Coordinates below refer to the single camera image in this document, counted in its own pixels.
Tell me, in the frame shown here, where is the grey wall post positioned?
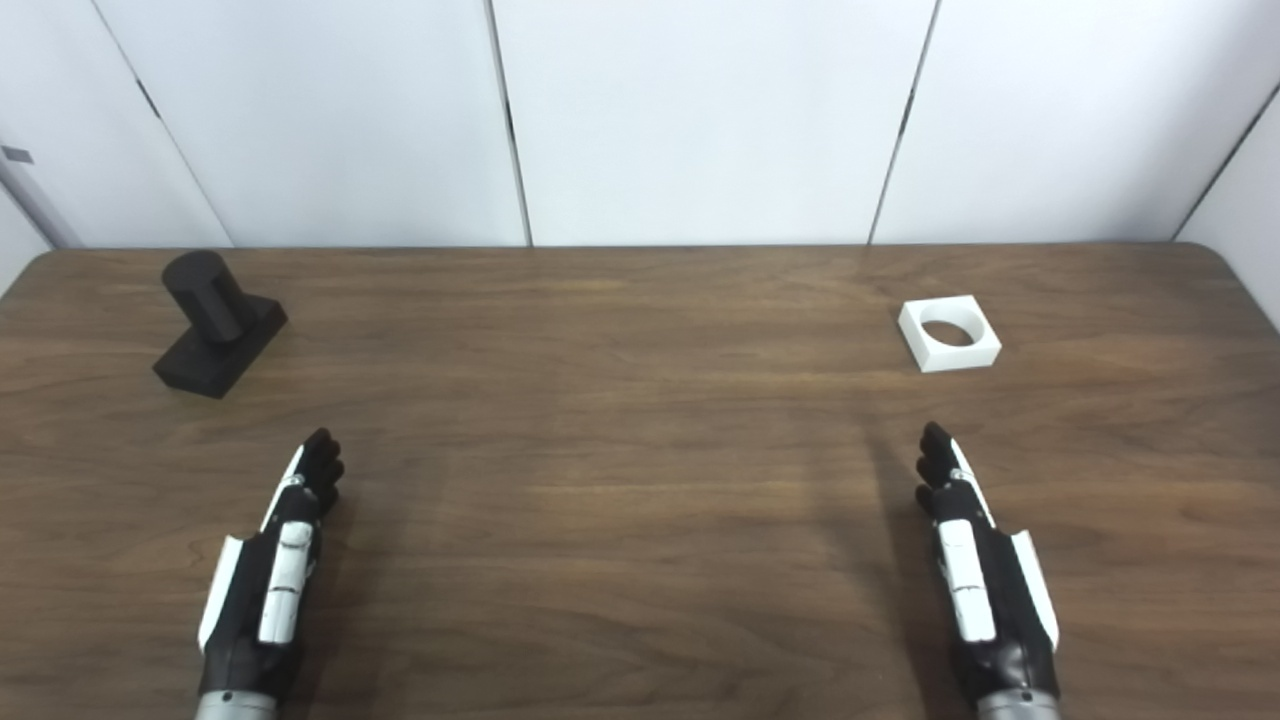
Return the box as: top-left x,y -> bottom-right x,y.
0,150 -> 83,249

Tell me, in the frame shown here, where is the white and black right hand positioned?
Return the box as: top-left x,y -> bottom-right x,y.
914,421 -> 1062,697

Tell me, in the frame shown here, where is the white and black left hand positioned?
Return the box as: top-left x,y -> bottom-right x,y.
195,428 -> 346,697

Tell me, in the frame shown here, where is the black peg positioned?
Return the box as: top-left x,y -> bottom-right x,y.
152,250 -> 289,400

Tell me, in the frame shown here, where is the white square piece with hole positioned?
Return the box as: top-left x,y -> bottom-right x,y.
897,295 -> 1002,374

